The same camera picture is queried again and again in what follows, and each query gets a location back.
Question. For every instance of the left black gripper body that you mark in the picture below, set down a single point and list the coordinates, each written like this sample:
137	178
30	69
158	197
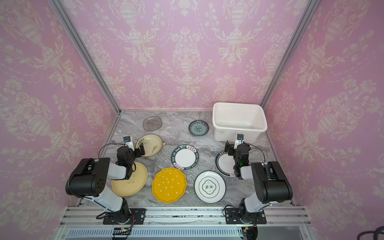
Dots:
135	152

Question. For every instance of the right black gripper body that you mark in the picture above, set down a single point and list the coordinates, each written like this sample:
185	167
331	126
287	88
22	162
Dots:
233	149

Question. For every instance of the white plastic bin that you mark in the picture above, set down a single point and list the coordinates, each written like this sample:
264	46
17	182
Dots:
230	119

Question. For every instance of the beige bear plate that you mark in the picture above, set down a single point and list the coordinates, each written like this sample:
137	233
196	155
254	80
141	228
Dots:
137	181

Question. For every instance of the white clover emblem plate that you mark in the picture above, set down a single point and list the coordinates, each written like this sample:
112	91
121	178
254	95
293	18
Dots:
210	187

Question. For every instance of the yellow scalloped dotted plate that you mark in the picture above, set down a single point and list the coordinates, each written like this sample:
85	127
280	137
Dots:
169	185

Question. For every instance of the green rim Hao Wei plate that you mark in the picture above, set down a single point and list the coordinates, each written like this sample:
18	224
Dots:
185	157

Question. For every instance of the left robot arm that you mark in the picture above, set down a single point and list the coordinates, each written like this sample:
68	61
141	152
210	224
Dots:
89	181

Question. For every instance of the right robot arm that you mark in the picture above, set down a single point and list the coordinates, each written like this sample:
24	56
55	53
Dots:
270	182

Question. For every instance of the cream plate with grass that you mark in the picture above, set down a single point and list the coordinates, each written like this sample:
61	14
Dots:
152	144

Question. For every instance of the green red rim plate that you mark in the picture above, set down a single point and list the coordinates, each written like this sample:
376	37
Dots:
225	164

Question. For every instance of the smoky grey glass plate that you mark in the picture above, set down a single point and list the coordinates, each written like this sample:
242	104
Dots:
152	123

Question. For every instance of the small blue patterned plate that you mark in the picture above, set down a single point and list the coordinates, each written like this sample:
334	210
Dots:
198	128

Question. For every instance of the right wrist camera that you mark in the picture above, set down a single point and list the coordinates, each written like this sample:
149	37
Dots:
239	140

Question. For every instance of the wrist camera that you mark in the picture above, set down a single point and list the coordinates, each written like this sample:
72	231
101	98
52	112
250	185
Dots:
239	140
128	142

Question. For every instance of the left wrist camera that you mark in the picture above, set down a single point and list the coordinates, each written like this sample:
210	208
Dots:
128	142

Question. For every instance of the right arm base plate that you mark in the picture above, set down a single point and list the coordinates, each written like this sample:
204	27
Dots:
235	216

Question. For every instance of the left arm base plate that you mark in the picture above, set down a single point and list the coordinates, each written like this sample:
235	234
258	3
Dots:
132	217

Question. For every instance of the aluminium mounting rail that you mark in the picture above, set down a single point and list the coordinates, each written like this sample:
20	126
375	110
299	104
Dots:
281	216

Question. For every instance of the left aluminium corner post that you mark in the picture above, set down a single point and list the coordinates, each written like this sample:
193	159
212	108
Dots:
74	35

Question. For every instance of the aluminium corner post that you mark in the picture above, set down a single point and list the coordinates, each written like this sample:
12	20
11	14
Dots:
291	48
74	35

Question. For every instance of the right aluminium corner post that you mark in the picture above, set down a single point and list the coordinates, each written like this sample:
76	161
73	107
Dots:
291	48

